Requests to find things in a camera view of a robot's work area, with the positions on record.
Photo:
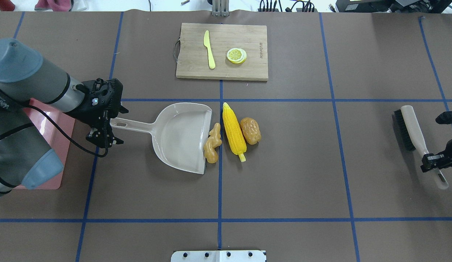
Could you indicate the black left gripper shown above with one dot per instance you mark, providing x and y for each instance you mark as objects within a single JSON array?
[{"x": 88, "y": 113}]

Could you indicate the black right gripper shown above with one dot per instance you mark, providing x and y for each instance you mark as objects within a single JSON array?
[{"x": 434, "y": 160}]

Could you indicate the beige brush black bristles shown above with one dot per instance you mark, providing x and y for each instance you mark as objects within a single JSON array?
[{"x": 413, "y": 140}]

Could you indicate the beige plastic dustpan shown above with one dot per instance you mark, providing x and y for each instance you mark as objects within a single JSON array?
[{"x": 178, "y": 134}]

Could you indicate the tan toy ginger root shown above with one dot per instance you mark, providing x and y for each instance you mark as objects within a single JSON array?
[{"x": 213, "y": 141}]

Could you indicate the yellow toy corn cob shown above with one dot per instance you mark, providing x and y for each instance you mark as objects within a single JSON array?
[{"x": 234, "y": 133}]

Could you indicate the brown toy potato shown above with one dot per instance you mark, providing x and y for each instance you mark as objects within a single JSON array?
[{"x": 250, "y": 130}]

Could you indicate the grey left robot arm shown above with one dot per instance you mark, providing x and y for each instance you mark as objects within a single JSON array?
[{"x": 25, "y": 75}]

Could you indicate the pink plastic bin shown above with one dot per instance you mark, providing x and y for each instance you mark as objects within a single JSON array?
[{"x": 54, "y": 145}]

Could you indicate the bamboo cutting board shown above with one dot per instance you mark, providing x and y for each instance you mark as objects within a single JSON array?
[{"x": 192, "y": 60}]

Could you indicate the yellow plastic knife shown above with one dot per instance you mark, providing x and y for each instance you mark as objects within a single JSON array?
[{"x": 207, "y": 44}]

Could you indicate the yellow lemon slices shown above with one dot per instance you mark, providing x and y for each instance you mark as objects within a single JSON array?
[{"x": 236, "y": 55}]

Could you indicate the aluminium frame post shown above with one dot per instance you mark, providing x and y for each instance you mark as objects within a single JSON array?
[{"x": 220, "y": 8}]

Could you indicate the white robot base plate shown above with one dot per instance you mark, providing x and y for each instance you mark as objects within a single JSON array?
[{"x": 219, "y": 256}]

